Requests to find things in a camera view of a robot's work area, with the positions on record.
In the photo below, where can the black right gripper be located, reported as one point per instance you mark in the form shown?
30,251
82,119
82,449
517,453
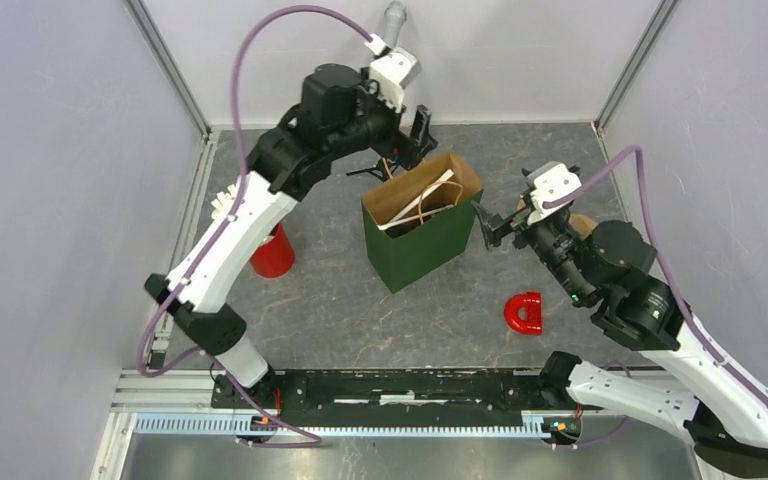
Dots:
494,225

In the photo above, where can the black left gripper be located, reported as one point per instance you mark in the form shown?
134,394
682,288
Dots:
408,151

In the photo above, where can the white straw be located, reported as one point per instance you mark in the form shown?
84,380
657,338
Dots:
416,204
404,222

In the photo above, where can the green brown paper bag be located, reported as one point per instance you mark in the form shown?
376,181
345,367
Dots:
402,255

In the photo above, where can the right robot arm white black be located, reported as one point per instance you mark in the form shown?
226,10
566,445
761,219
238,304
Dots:
721,411

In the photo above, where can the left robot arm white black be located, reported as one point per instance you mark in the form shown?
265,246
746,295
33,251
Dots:
341,111

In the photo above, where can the brown pulp cup carriers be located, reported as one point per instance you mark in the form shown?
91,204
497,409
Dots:
581,224

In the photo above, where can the red horseshoe shaped object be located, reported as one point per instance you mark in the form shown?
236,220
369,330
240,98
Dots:
523,313

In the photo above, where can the black tripod with grey tube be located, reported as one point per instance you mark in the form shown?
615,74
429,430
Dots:
395,16

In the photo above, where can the red cup holder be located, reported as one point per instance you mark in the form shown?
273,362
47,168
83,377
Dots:
275,256

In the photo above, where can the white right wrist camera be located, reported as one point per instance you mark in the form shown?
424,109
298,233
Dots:
556,181

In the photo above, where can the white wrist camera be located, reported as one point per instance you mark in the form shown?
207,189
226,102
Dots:
391,72
556,181

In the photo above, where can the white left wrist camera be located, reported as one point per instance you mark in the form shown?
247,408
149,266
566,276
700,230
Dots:
391,72

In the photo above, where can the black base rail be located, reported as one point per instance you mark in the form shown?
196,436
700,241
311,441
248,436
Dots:
493,397

